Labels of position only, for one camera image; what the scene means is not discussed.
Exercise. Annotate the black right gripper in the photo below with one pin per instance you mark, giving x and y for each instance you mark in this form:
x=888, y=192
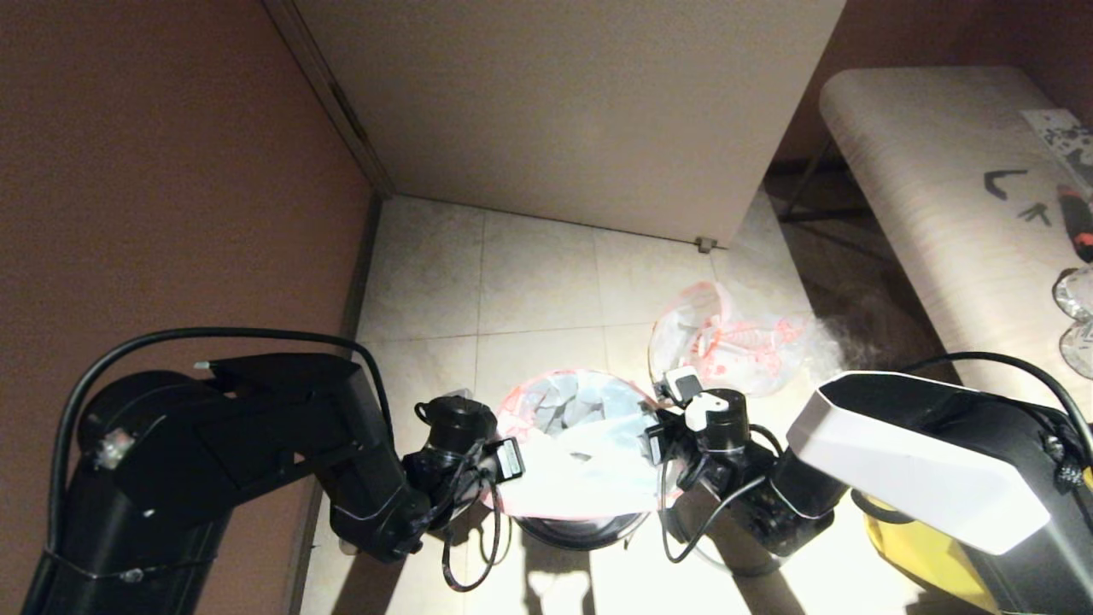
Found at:
x=751, y=495

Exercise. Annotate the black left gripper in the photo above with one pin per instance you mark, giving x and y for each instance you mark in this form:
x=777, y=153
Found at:
x=452, y=478

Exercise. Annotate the white trash bag red trim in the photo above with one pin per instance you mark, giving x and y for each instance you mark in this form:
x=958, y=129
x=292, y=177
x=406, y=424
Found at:
x=589, y=453

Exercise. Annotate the red-printed plastic bag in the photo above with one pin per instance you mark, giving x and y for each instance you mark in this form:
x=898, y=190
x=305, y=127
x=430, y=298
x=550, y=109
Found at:
x=734, y=342

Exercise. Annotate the black round trash bin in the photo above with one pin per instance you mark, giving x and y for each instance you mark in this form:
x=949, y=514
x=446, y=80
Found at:
x=581, y=531

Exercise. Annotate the clear plastic bag dark contents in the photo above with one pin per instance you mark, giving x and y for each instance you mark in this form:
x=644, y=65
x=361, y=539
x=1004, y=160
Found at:
x=854, y=333

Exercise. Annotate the yellow plastic bag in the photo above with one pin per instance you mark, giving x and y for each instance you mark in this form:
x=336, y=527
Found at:
x=922, y=555

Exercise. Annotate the small metal door stop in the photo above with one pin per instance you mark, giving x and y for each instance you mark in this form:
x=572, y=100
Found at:
x=705, y=245

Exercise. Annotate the white door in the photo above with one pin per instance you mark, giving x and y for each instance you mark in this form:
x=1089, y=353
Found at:
x=564, y=102

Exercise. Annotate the light wood-grain table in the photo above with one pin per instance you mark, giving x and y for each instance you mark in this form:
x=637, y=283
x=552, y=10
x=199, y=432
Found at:
x=922, y=171

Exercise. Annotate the clear shiny glass item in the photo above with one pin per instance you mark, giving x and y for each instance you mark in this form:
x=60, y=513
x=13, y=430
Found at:
x=1078, y=295
x=1081, y=352

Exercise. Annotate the small black hex key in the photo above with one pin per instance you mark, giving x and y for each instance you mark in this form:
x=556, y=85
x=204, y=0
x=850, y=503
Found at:
x=1038, y=213

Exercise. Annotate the white patterned paper sheet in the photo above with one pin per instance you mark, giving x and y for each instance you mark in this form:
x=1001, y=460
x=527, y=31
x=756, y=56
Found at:
x=1067, y=135

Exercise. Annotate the black cylindrical right wrist camera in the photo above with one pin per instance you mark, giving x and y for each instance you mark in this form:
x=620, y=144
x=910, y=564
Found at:
x=721, y=418

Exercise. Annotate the black cylindrical wrist camera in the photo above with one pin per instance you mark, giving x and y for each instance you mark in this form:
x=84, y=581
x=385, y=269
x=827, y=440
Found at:
x=457, y=423
x=721, y=418

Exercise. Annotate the black cylindrical left wrist camera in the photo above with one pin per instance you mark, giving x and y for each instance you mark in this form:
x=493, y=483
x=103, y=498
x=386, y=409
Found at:
x=457, y=423

